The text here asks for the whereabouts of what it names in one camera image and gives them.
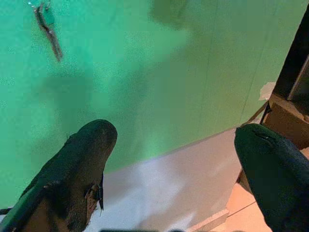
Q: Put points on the black case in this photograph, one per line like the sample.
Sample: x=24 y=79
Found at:
x=294 y=60

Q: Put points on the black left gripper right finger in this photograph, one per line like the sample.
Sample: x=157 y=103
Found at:
x=277 y=174

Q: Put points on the brown cardboard box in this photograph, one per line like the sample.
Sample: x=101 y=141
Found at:
x=285 y=120

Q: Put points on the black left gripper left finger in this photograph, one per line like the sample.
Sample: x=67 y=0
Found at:
x=72 y=174

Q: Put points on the green board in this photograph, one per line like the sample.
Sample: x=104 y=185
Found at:
x=144 y=72

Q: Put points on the bunch of keys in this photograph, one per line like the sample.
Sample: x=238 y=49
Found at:
x=49 y=33

